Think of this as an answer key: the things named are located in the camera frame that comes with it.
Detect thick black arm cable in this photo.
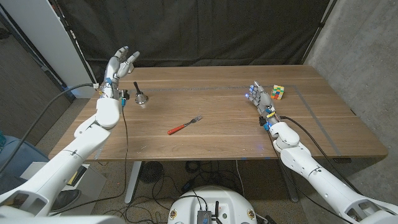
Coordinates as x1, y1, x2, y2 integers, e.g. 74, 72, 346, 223
0, 82, 100, 177
279, 115, 363, 195

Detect yellow and black foot pedal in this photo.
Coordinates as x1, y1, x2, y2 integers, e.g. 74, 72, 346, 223
66, 166, 87, 187

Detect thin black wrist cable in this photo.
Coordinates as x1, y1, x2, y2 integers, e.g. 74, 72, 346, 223
266, 128, 354, 224
48, 104, 130, 217

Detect white floor cable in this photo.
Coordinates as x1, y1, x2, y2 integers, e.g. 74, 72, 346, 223
235, 160, 247, 197

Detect fork with red handle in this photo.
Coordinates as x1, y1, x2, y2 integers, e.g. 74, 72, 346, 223
167, 114, 203, 136

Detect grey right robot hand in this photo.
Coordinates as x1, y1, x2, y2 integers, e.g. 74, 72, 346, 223
244, 80, 278, 123

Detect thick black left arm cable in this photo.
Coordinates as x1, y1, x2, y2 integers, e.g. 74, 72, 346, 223
0, 82, 100, 177

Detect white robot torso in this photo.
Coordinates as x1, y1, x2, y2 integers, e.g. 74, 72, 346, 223
167, 185, 258, 224

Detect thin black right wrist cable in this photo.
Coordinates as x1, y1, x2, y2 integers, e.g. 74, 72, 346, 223
266, 128, 354, 224

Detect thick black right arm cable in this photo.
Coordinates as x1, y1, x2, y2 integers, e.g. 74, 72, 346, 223
279, 115, 363, 195

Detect grey table leg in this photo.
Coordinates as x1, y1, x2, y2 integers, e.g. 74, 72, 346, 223
278, 159, 300, 203

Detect multicolour puzzle cube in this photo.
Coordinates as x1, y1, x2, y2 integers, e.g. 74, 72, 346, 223
269, 84, 285, 101

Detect thin black left wrist cable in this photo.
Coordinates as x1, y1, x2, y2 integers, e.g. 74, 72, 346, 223
48, 104, 130, 217

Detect person's leg in blue jeans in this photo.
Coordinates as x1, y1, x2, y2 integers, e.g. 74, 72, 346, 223
0, 175, 29, 196

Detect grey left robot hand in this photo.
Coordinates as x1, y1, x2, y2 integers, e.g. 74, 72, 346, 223
101, 45, 141, 97

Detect white table leg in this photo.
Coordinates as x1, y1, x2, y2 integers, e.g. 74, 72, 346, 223
124, 161, 143, 205

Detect grey box on torso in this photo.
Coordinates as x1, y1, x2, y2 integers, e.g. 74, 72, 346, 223
197, 210, 213, 224

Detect tangle of black floor cables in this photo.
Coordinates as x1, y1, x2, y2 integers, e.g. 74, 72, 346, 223
102, 160, 243, 224

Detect silver handbell with black handle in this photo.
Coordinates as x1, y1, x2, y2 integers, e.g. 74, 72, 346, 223
133, 81, 149, 105

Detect black backdrop curtain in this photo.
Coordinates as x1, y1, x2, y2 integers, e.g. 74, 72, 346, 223
51, 0, 338, 86

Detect round black fan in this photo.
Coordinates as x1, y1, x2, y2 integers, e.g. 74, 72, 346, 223
139, 161, 165, 184

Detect white pedal platform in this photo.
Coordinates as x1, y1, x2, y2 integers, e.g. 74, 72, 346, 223
23, 161, 107, 216

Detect backdrop stand pole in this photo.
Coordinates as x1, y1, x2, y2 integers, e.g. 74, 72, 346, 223
300, 0, 338, 65
49, 0, 100, 91

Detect white wall panel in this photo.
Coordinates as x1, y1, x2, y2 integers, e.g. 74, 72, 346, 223
0, 0, 97, 99

